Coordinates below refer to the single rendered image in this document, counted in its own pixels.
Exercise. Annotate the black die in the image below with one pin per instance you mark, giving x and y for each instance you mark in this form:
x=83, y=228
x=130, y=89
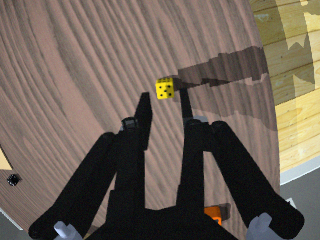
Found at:
x=12, y=180

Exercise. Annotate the tan flat mat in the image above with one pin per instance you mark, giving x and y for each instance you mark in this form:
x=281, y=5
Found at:
x=4, y=163

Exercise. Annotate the yellow die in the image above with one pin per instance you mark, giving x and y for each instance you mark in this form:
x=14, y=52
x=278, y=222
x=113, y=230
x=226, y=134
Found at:
x=165, y=88

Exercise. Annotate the orange pocket multimeter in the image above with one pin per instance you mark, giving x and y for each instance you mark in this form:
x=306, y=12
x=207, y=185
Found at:
x=214, y=213

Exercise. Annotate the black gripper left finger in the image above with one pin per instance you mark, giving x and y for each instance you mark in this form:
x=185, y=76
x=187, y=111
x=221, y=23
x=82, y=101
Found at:
x=73, y=212

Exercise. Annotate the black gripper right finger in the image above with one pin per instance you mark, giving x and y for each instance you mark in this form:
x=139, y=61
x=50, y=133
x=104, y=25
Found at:
x=266, y=215

